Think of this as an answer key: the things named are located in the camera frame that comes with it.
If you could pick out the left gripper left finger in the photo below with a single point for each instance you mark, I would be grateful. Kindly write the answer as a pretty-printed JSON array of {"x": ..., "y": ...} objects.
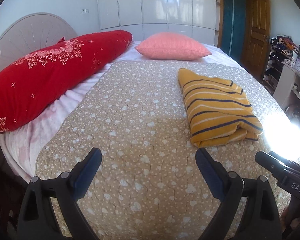
[{"x": 37, "y": 219}]

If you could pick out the yellow striped knit sweater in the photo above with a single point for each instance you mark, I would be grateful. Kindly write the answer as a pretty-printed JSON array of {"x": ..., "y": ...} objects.
[{"x": 218, "y": 110}]

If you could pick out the pile of clothes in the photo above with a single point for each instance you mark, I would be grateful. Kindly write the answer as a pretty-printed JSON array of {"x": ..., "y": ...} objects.
[{"x": 283, "y": 43}]

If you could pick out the white shelf unit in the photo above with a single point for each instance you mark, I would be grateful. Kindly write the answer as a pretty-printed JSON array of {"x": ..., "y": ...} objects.
[{"x": 287, "y": 91}]

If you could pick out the purple desk clock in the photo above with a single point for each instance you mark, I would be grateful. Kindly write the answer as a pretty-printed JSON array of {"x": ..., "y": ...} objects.
[{"x": 297, "y": 65}]

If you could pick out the beige heart-patterned quilt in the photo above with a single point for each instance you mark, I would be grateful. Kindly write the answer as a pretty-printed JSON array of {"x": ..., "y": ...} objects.
[{"x": 148, "y": 185}]

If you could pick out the red floral long pillow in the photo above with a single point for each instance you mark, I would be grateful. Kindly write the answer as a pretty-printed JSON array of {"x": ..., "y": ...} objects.
[{"x": 31, "y": 83}]

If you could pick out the teal curtain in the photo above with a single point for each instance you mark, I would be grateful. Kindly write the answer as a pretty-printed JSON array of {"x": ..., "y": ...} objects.
[{"x": 233, "y": 31}]

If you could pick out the wooden door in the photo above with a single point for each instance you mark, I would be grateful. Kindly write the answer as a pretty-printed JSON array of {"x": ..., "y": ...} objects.
[{"x": 256, "y": 36}]

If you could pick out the pink knit cushion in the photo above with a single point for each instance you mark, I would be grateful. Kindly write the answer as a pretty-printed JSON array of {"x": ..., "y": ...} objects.
[{"x": 172, "y": 46}]

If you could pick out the beige round headboard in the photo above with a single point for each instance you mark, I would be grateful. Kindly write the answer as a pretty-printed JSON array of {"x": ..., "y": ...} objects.
[{"x": 30, "y": 33}]

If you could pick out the white glossy wardrobe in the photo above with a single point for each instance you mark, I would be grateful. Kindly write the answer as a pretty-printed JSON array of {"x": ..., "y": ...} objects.
[{"x": 144, "y": 18}]

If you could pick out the wall power socket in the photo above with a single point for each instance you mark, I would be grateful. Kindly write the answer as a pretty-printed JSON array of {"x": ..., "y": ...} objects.
[{"x": 85, "y": 11}]

